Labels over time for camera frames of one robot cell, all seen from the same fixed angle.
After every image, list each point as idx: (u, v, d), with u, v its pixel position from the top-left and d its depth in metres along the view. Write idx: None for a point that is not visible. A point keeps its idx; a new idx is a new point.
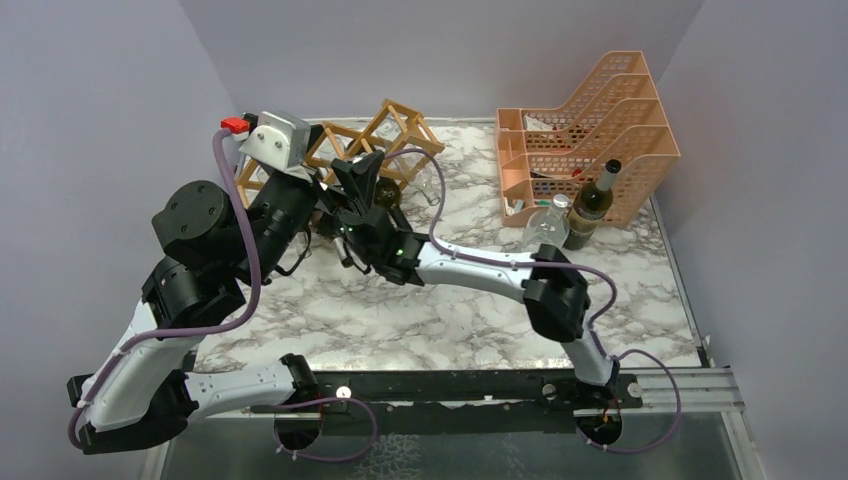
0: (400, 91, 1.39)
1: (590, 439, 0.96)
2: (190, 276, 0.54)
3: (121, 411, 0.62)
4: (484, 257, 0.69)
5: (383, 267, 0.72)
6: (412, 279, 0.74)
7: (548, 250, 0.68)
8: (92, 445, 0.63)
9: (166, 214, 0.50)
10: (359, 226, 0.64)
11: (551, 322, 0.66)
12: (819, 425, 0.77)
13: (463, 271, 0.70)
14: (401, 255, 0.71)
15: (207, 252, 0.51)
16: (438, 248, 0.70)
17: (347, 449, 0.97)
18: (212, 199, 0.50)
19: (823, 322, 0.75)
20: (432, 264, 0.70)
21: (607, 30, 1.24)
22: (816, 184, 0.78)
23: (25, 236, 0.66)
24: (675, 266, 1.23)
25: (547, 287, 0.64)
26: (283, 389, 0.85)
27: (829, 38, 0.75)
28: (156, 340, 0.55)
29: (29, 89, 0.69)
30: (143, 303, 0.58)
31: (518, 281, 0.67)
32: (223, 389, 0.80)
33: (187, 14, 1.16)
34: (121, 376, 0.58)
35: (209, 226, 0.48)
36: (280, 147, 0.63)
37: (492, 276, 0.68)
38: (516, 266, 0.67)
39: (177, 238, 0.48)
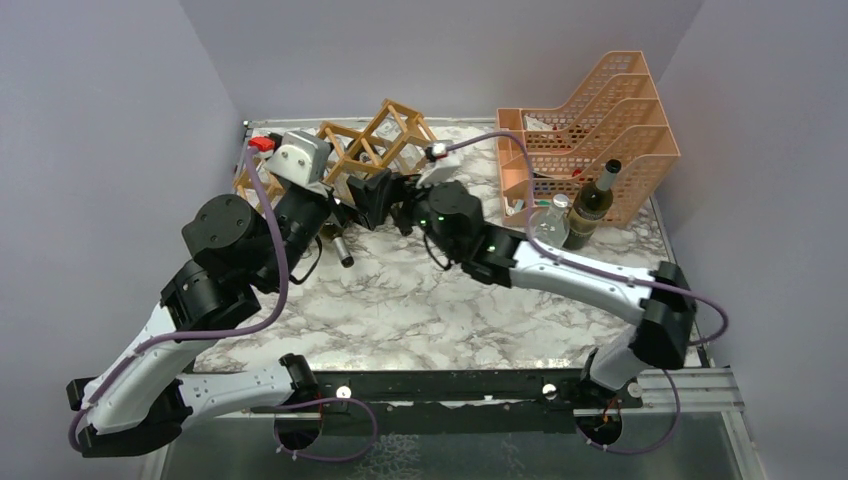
0: (400, 91, 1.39)
1: (590, 439, 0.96)
2: (210, 281, 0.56)
3: (126, 411, 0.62)
4: (595, 268, 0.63)
5: (471, 263, 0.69)
6: (500, 280, 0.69)
7: (670, 268, 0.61)
8: (91, 447, 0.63)
9: (195, 224, 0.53)
10: (454, 213, 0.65)
11: (661, 345, 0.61)
12: (820, 424, 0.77)
13: (565, 279, 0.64)
14: (493, 252, 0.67)
15: (232, 260, 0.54)
16: (539, 251, 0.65)
17: (346, 450, 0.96)
18: (239, 210, 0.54)
19: (823, 321, 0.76)
20: (530, 267, 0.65)
21: (607, 30, 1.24)
22: (816, 185, 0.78)
23: (26, 235, 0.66)
24: (675, 266, 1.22)
25: (666, 309, 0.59)
26: (282, 391, 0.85)
27: (828, 39, 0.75)
28: (173, 343, 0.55)
29: (30, 88, 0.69)
30: (161, 307, 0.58)
31: (635, 299, 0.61)
32: (218, 393, 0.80)
33: (187, 13, 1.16)
34: (133, 378, 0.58)
35: (237, 236, 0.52)
36: (303, 166, 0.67)
37: (603, 289, 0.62)
38: (634, 281, 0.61)
39: (207, 247, 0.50)
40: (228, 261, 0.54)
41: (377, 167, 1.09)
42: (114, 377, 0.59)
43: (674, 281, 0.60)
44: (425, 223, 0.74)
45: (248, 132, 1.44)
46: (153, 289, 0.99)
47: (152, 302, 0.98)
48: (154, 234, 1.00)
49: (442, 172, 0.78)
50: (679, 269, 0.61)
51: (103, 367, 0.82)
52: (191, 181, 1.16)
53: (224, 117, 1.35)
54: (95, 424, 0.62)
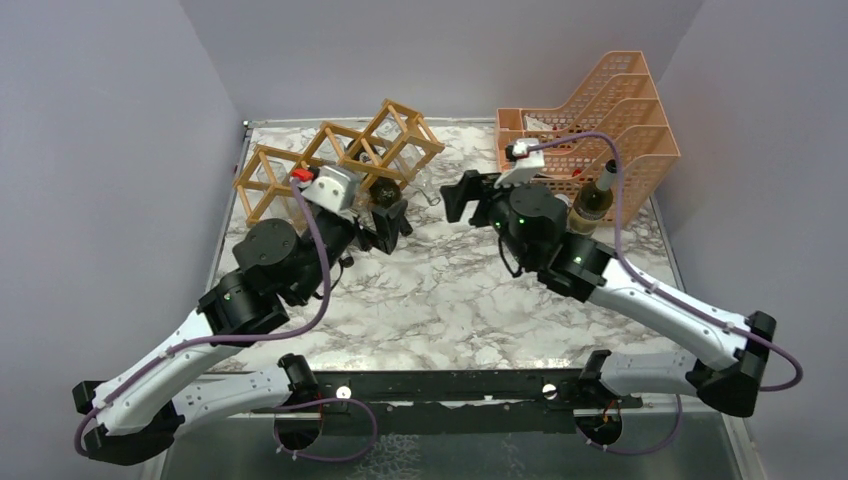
0: (400, 91, 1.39)
1: (590, 439, 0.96)
2: (248, 295, 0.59)
3: (140, 413, 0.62)
4: (693, 308, 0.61)
5: (549, 272, 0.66)
6: (577, 292, 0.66)
7: (766, 321, 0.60)
8: (93, 451, 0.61)
9: (244, 244, 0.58)
10: (538, 218, 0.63)
11: (741, 392, 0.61)
12: (820, 424, 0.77)
13: (656, 312, 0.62)
14: (578, 263, 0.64)
15: (274, 276, 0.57)
16: (633, 275, 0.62)
17: (346, 450, 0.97)
18: (284, 232, 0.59)
19: (822, 321, 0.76)
20: (621, 290, 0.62)
21: (607, 30, 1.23)
22: (816, 184, 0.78)
23: (25, 235, 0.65)
24: (675, 266, 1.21)
25: (761, 365, 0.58)
26: (280, 392, 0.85)
27: (829, 40, 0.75)
28: (208, 345, 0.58)
29: (29, 88, 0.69)
30: (197, 313, 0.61)
31: (730, 347, 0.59)
32: (211, 399, 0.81)
33: (187, 13, 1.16)
34: (161, 380, 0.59)
35: (283, 255, 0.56)
36: (335, 193, 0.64)
37: (697, 332, 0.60)
38: (731, 330, 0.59)
39: (257, 264, 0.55)
40: (270, 277, 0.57)
41: (377, 167, 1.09)
42: (142, 376, 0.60)
43: (769, 334, 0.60)
44: (501, 225, 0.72)
45: (248, 131, 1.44)
46: (153, 290, 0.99)
47: (152, 302, 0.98)
48: (154, 234, 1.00)
49: (525, 174, 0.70)
50: (775, 323, 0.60)
51: (103, 368, 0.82)
52: (191, 181, 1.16)
53: (223, 116, 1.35)
54: (104, 424, 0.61)
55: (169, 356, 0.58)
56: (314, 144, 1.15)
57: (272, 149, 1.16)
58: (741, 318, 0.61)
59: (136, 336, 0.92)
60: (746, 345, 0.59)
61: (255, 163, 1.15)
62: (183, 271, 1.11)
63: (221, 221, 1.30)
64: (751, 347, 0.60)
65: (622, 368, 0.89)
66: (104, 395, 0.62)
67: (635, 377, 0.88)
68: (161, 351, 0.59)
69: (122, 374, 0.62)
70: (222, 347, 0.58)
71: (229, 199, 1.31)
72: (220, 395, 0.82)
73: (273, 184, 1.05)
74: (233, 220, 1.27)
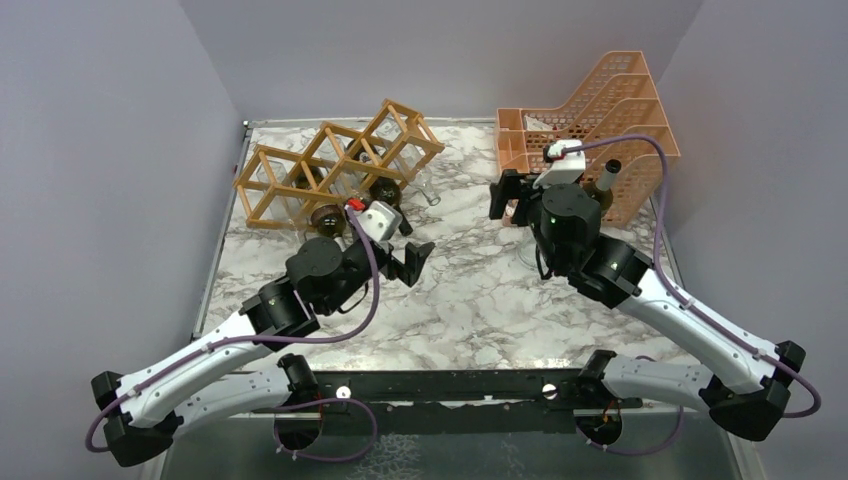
0: (400, 91, 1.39)
1: (590, 439, 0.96)
2: (289, 304, 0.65)
3: (163, 406, 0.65)
4: (727, 330, 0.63)
5: (583, 276, 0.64)
6: (609, 299, 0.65)
7: (795, 351, 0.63)
8: (111, 442, 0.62)
9: (299, 256, 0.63)
10: (568, 217, 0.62)
11: (759, 417, 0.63)
12: (820, 424, 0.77)
13: (689, 328, 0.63)
14: (614, 268, 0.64)
15: (318, 286, 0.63)
16: (670, 289, 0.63)
17: (346, 449, 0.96)
18: (332, 245, 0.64)
19: (822, 320, 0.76)
20: (658, 303, 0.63)
21: (607, 30, 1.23)
22: (816, 183, 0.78)
23: (24, 235, 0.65)
24: (675, 266, 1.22)
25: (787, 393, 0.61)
26: (279, 392, 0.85)
27: (828, 40, 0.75)
28: (250, 344, 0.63)
29: (30, 88, 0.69)
30: (239, 314, 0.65)
31: (757, 373, 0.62)
32: (210, 400, 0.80)
33: (187, 13, 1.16)
34: (196, 374, 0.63)
35: (332, 268, 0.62)
36: (378, 224, 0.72)
37: (728, 354, 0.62)
38: (761, 356, 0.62)
39: (309, 275, 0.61)
40: (314, 285, 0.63)
41: (377, 167, 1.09)
42: (176, 368, 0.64)
43: (795, 364, 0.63)
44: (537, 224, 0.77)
45: (248, 132, 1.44)
46: (153, 290, 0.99)
47: (152, 302, 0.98)
48: (154, 234, 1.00)
49: (561, 175, 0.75)
50: (802, 354, 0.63)
51: (103, 367, 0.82)
52: (191, 181, 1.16)
53: (223, 116, 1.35)
54: (129, 414, 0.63)
55: (210, 351, 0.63)
56: (314, 144, 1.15)
57: (272, 149, 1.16)
58: (768, 345, 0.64)
59: (136, 336, 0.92)
60: (772, 372, 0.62)
61: (255, 163, 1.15)
62: (183, 271, 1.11)
63: (221, 221, 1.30)
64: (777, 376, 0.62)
65: (629, 373, 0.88)
66: (130, 386, 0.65)
67: (641, 383, 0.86)
68: (203, 345, 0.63)
69: (153, 366, 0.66)
70: (261, 347, 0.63)
71: (230, 199, 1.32)
72: (221, 396, 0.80)
73: (273, 184, 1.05)
74: (233, 220, 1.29)
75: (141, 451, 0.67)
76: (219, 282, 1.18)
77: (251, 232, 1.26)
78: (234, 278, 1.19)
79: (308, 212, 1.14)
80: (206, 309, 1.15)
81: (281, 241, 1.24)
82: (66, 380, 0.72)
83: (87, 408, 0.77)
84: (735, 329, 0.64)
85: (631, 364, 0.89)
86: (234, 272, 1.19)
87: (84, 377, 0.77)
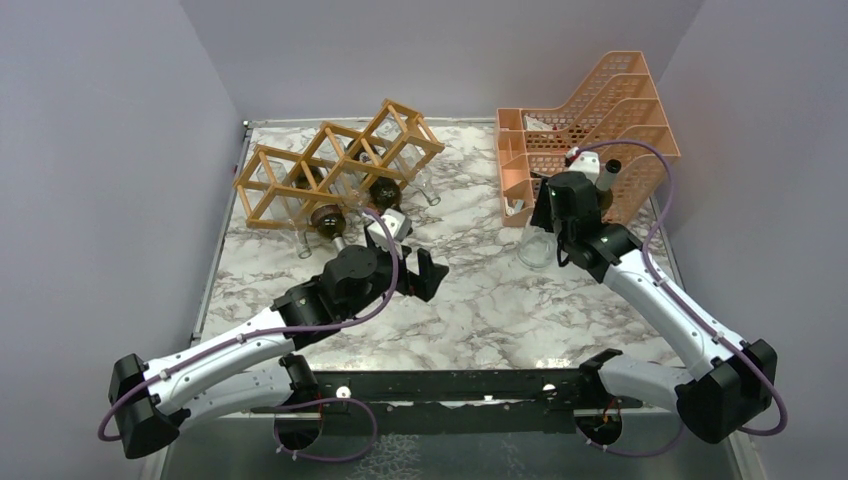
0: (400, 91, 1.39)
1: (590, 439, 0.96)
2: (313, 308, 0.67)
3: (189, 393, 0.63)
4: (693, 310, 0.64)
5: (576, 246, 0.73)
6: (596, 270, 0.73)
7: (765, 350, 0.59)
8: (137, 424, 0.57)
9: (339, 259, 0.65)
10: (565, 191, 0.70)
11: (708, 408, 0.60)
12: (820, 425, 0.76)
13: (654, 303, 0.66)
14: (604, 242, 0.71)
15: (349, 289, 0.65)
16: (648, 265, 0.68)
17: (348, 449, 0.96)
18: (371, 253, 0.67)
19: (823, 320, 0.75)
20: (630, 274, 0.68)
21: (608, 30, 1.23)
22: (816, 183, 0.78)
23: (25, 236, 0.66)
24: (675, 266, 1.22)
25: (736, 377, 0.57)
26: (281, 391, 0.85)
27: (829, 41, 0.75)
28: (281, 337, 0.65)
29: (31, 88, 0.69)
30: (273, 310, 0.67)
31: (710, 354, 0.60)
32: (217, 395, 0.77)
33: (188, 14, 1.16)
34: (228, 361, 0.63)
35: (368, 272, 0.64)
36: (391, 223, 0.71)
37: (684, 331, 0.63)
38: (719, 339, 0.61)
39: (348, 277, 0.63)
40: (347, 288, 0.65)
41: (377, 167, 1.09)
42: (209, 354, 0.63)
43: (761, 361, 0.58)
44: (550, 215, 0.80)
45: (248, 132, 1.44)
46: (153, 290, 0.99)
47: (152, 301, 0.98)
48: (154, 234, 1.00)
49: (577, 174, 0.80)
50: (774, 356, 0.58)
51: (103, 368, 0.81)
52: (191, 181, 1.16)
53: (223, 117, 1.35)
54: (157, 396, 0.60)
55: (244, 341, 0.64)
56: (314, 144, 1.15)
57: (272, 149, 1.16)
58: (738, 340, 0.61)
59: (136, 336, 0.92)
60: (728, 358, 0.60)
61: (255, 163, 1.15)
62: (183, 271, 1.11)
63: (221, 221, 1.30)
64: (735, 366, 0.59)
65: (624, 368, 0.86)
66: (158, 369, 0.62)
67: (634, 379, 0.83)
68: (237, 334, 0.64)
69: (182, 352, 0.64)
70: (289, 343, 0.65)
71: (229, 199, 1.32)
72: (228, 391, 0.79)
73: (272, 184, 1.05)
74: (233, 220, 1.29)
75: (154, 440, 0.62)
76: (219, 282, 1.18)
77: (250, 231, 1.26)
78: (234, 278, 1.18)
79: (307, 212, 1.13)
80: (206, 309, 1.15)
81: (281, 241, 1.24)
82: (66, 380, 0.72)
83: (87, 408, 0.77)
84: (705, 314, 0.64)
85: (628, 361, 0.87)
86: (234, 272, 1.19)
87: (84, 378, 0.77)
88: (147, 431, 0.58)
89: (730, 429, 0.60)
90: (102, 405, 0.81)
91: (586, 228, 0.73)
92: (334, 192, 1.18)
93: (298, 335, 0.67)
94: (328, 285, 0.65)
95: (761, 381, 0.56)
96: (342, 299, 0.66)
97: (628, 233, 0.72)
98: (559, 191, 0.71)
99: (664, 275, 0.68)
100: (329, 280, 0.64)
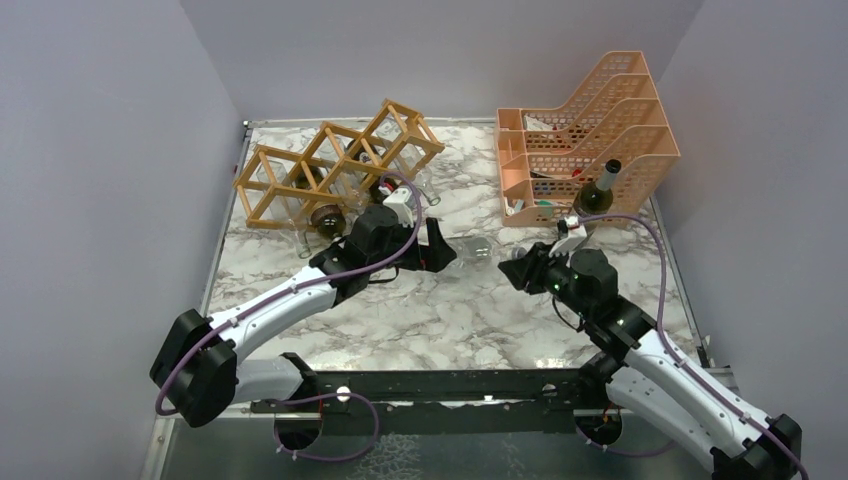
0: (401, 90, 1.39)
1: (590, 439, 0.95)
2: (335, 262, 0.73)
3: (253, 342, 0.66)
4: (713, 386, 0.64)
5: (596, 328, 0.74)
6: (614, 350, 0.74)
7: (789, 424, 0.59)
8: (216, 367, 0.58)
9: (366, 213, 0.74)
10: (589, 276, 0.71)
11: None
12: (821, 424, 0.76)
13: (678, 384, 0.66)
14: (621, 325, 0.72)
15: (376, 240, 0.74)
16: (667, 347, 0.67)
17: (348, 448, 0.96)
18: (389, 209, 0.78)
19: (823, 319, 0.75)
20: (652, 357, 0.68)
21: (608, 30, 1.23)
22: (815, 183, 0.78)
23: (23, 238, 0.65)
24: (675, 266, 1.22)
25: (768, 459, 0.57)
26: (293, 378, 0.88)
27: (828, 43, 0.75)
28: (327, 286, 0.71)
29: (29, 88, 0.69)
30: (311, 267, 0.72)
31: (740, 435, 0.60)
32: (253, 371, 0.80)
33: (188, 14, 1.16)
34: (291, 306, 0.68)
35: (395, 222, 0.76)
36: (403, 192, 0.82)
37: (712, 413, 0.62)
38: (748, 420, 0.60)
39: (381, 226, 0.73)
40: (375, 241, 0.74)
41: (377, 167, 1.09)
42: (268, 302, 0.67)
43: (789, 438, 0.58)
44: (557, 289, 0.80)
45: (248, 132, 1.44)
46: (153, 291, 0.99)
47: (152, 301, 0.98)
48: (154, 235, 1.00)
49: (573, 242, 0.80)
50: (800, 430, 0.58)
51: (102, 368, 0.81)
52: (190, 181, 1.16)
53: (223, 116, 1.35)
54: (231, 341, 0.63)
55: (296, 289, 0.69)
56: (314, 144, 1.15)
57: (272, 149, 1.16)
58: (762, 415, 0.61)
59: (136, 336, 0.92)
60: (758, 438, 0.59)
61: (255, 162, 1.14)
62: (182, 271, 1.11)
63: (221, 221, 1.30)
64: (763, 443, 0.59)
65: (637, 392, 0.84)
66: (223, 319, 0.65)
67: (644, 406, 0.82)
68: (289, 284, 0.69)
69: (242, 303, 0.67)
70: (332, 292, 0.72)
71: (229, 199, 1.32)
72: (254, 370, 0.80)
73: (272, 184, 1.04)
74: (233, 220, 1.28)
75: (218, 397, 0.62)
76: (219, 282, 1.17)
77: (250, 231, 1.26)
78: (234, 278, 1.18)
79: (308, 212, 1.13)
80: (206, 309, 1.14)
81: (281, 241, 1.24)
82: (65, 379, 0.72)
83: (87, 409, 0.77)
84: (727, 393, 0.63)
85: (643, 384, 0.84)
86: (234, 272, 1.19)
87: (83, 380, 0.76)
88: (223, 379, 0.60)
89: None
90: (100, 405, 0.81)
91: (605, 310, 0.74)
92: (334, 192, 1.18)
93: (338, 288, 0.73)
94: (360, 240, 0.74)
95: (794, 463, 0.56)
96: (373, 250, 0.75)
97: (640, 312, 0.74)
98: (583, 276, 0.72)
99: (683, 355, 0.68)
100: (360, 233, 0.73)
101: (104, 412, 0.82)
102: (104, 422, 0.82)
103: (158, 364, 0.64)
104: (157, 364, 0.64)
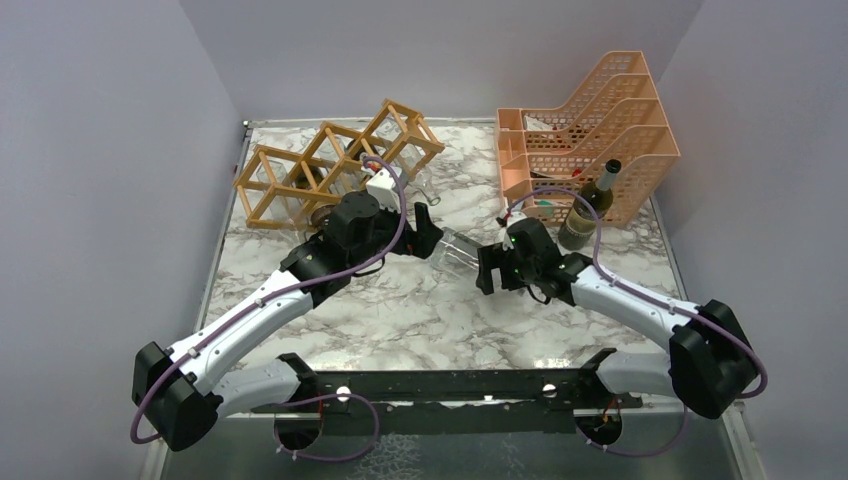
0: (401, 91, 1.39)
1: (590, 439, 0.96)
2: (313, 259, 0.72)
3: (221, 367, 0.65)
4: (643, 292, 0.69)
5: (542, 278, 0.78)
6: (566, 296, 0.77)
7: (720, 309, 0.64)
8: (179, 404, 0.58)
9: (342, 204, 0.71)
10: (520, 233, 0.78)
11: (693, 379, 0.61)
12: (823, 425, 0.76)
13: (619, 301, 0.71)
14: (562, 268, 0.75)
15: (356, 231, 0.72)
16: (599, 272, 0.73)
17: (348, 448, 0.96)
18: (369, 197, 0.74)
19: (823, 321, 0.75)
20: (589, 284, 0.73)
21: (609, 30, 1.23)
22: (817, 183, 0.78)
23: (21, 239, 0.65)
24: (675, 266, 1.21)
25: (698, 336, 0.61)
26: (290, 382, 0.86)
27: (829, 42, 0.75)
28: (299, 292, 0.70)
29: (27, 89, 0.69)
30: (283, 271, 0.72)
31: (670, 323, 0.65)
32: (239, 384, 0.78)
33: (188, 14, 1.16)
34: (256, 322, 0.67)
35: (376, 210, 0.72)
36: (386, 177, 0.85)
37: (644, 311, 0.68)
38: (674, 309, 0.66)
39: (358, 217, 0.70)
40: (354, 231, 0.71)
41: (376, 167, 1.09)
42: (230, 325, 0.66)
43: (720, 320, 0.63)
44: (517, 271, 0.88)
45: (248, 132, 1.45)
46: (152, 291, 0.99)
47: (151, 301, 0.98)
48: (153, 235, 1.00)
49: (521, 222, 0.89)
50: (730, 314, 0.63)
51: (100, 368, 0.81)
52: (189, 179, 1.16)
53: (223, 117, 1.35)
54: (193, 374, 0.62)
55: (262, 302, 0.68)
56: (314, 144, 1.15)
57: (272, 149, 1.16)
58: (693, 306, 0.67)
59: (135, 336, 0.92)
60: (687, 322, 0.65)
61: (255, 162, 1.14)
62: (182, 272, 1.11)
63: (221, 221, 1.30)
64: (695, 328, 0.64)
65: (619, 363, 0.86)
66: (185, 349, 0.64)
67: (625, 371, 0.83)
68: (255, 298, 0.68)
69: (204, 329, 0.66)
70: (307, 293, 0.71)
71: (229, 199, 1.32)
72: (243, 381, 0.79)
73: (272, 184, 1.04)
74: (233, 219, 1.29)
75: (196, 422, 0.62)
76: (219, 282, 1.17)
77: (250, 231, 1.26)
78: (234, 278, 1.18)
79: (307, 212, 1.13)
80: (206, 309, 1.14)
81: (281, 241, 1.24)
82: (63, 378, 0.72)
83: (88, 408, 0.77)
84: (657, 293, 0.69)
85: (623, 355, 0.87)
86: (234, 272, 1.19)
87: (83, 380, 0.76)
88: (191, 407, 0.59)
89: (727, 399, 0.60)
90: (100, 404, 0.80)
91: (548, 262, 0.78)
92: (334, 192, 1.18)
93: (315, 290, 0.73)
94: (338, 233, 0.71)
95: (722, 333, 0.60)
96: (352, 243, 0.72)
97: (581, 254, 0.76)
98: (516, 235, 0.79)
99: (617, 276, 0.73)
100: (338, 225, 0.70)
101: (104, 411, 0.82)
102: (104, 421, 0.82)
103: (135, 394, 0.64)
104: (135, 396, 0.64)
